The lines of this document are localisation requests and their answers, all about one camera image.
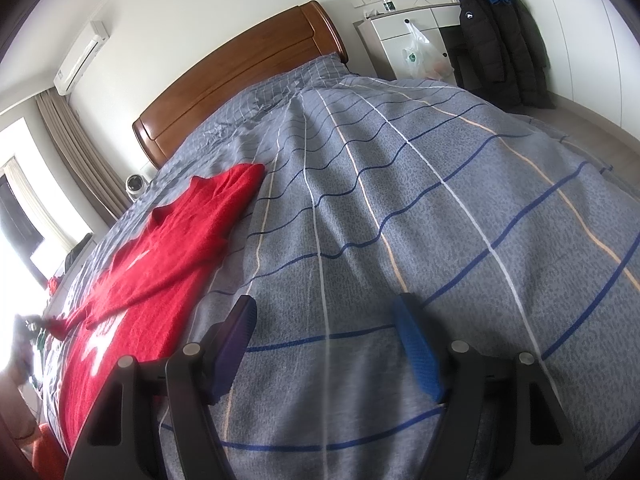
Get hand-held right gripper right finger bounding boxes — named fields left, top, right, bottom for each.
left=392, top=292, right=586, bottom=480

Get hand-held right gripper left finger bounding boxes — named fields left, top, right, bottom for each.
left=65, top=295, right=258, bottom=480

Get red sweater with white figure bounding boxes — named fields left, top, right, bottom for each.
left=47, top=162, right=266, bottom=453

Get dark clothes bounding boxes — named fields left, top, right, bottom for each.
left=62, top=237, right=94, bottom=269

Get bed with grey plaid duvet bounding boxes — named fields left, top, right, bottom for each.
left=37, top=55, right=640, bottom=480

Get white window bench cabinet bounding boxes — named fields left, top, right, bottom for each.
left=50, top=232, right=99, bottom=311

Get white round fan heater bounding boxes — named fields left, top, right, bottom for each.
left=125, top=174, right=150, bottom=201

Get green clothing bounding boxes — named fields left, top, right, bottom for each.
left=30, top=321, right=57, bottom=357

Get person's orange knit clothing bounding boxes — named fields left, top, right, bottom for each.
left=30, top=422, right=69, bottom=480

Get window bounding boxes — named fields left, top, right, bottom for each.
left=0, top=117, right=96, bottom=361

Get brown curtain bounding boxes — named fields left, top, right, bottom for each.
left=36, top=87, right=132, bottom=229

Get white sheer curtain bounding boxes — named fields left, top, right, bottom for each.
left=2, top=157, right=69, bottom=257

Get wooden headboard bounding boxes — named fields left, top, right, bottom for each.
left=132, top=0, right=349, bottom=170

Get white plastic bag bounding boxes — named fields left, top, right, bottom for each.
left=401, top=22, right=451, bottom=81

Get black padded jacket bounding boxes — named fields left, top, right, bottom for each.
left=457, top=0, right=556, bottom=114

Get white air conditioner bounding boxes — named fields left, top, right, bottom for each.
left=53, top=21, right=110, bottom=96

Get white bedside dresser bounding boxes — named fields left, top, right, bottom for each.
left=352, top=2, right=463, bottom=81

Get white wardrobe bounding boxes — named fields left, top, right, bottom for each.
left=492, top=0, right=640, bottom=161

